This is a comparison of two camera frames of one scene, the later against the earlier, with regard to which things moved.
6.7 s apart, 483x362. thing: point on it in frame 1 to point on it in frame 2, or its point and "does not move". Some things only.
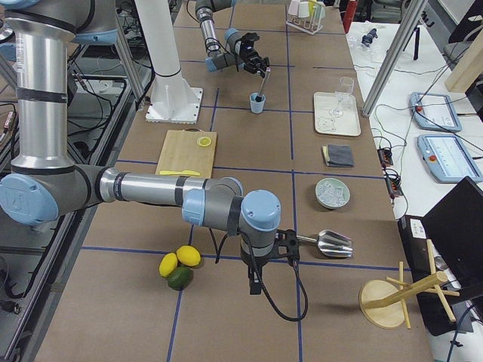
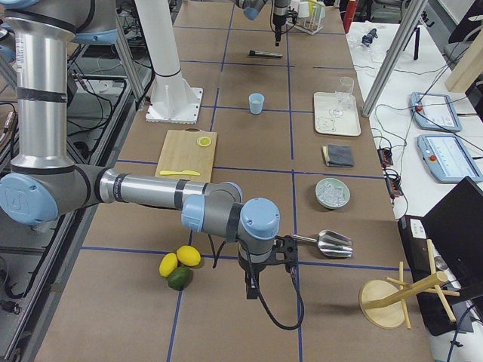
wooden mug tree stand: [382, 305] does not move
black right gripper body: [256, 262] does not move
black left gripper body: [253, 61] to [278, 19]
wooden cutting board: [179, 151] does not move
